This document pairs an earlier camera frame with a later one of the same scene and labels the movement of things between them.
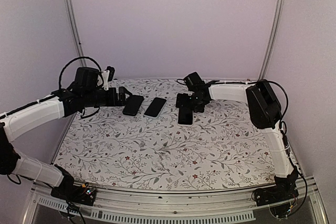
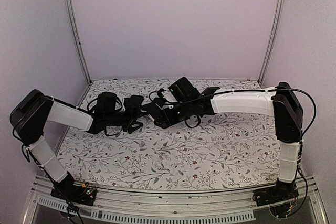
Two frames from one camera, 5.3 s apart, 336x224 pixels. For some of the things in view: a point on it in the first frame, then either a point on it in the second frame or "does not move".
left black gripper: [113, 101] -> [136, 108]
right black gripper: [183, 103] -> [163, 116]
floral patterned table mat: [138, 142] does not move
